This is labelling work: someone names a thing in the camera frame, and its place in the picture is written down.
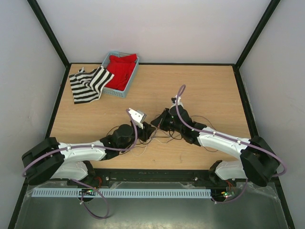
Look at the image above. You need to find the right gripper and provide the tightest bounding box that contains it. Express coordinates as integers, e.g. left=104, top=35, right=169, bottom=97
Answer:
left=151, top=108, right=183, bottom=134

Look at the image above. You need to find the red cloth in basket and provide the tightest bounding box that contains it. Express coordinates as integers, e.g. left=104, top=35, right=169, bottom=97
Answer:
left=105, top=54, right=137, bottom=91

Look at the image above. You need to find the black white striped cloth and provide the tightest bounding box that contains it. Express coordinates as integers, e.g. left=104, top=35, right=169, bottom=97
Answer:
left=69, top=66, right=114, bottom=104

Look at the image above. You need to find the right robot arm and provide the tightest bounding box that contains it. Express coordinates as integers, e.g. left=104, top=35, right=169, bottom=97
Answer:
left=151, top=105, right=280, bottom=187

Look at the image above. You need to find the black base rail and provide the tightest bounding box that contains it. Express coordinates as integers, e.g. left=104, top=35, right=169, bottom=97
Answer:
left=26, top=168, right=279, bottom=189

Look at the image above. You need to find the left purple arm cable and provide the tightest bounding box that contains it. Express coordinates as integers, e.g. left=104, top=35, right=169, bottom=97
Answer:
left=21, top=109, right=139, bottom=178

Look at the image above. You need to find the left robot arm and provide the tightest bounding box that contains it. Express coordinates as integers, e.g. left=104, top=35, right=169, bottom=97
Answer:
left=21, top=122, right=156, bottom=185

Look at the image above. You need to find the white wire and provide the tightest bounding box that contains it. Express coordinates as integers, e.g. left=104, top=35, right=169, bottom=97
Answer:
left=131, top=135, right=177, bottom=157

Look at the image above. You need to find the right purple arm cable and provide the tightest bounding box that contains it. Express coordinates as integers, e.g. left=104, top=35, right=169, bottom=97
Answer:
left=174, top=84, right=287, bottom=177

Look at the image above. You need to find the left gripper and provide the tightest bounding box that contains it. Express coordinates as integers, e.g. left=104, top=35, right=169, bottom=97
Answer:
left=120, top=122, right=155, bottom=151

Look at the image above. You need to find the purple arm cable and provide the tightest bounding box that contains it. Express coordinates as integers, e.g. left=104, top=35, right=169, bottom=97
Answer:
left=21, top=109, right=139, bottom=178
left=174, top=84, right=287, bottom=177

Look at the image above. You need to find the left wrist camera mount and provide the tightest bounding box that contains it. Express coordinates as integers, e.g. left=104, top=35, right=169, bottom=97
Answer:
left=128, top=108, right=146, bottom=129

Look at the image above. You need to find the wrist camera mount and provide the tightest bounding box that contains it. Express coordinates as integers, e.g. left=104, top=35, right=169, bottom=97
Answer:
left=171, top=95, right=183, bottom=108
left=128, top=108, right=146, bottom=129

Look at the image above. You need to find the light blue plastic basket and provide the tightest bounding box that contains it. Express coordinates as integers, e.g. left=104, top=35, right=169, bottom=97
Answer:
left=102, top=51, right=140, bottom=98

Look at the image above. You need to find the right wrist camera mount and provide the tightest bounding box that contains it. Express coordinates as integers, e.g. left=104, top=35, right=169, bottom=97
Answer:
left=171, top=95, right=183, bottom=108

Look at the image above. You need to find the light blue cable duct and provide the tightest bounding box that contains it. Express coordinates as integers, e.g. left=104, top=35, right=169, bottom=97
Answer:
left=31, top=188, right=211, bottom=198

